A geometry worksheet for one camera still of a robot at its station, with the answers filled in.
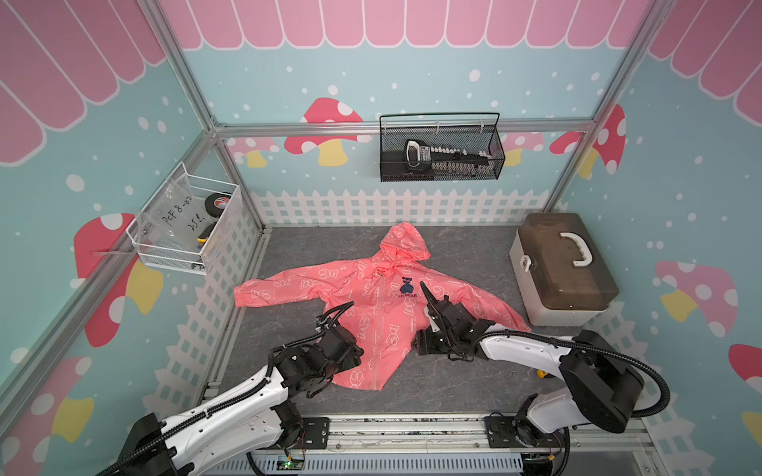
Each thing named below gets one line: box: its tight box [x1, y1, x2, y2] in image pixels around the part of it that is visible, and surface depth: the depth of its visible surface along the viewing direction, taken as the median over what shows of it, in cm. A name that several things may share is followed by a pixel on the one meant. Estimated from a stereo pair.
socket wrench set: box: [403, 138, 493, 174], surface depth 91 cm
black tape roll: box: [204, 192, 232, 218], surface depth 81 cm
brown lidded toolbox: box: [508, 212, 620, 327], surface depth 88 cm
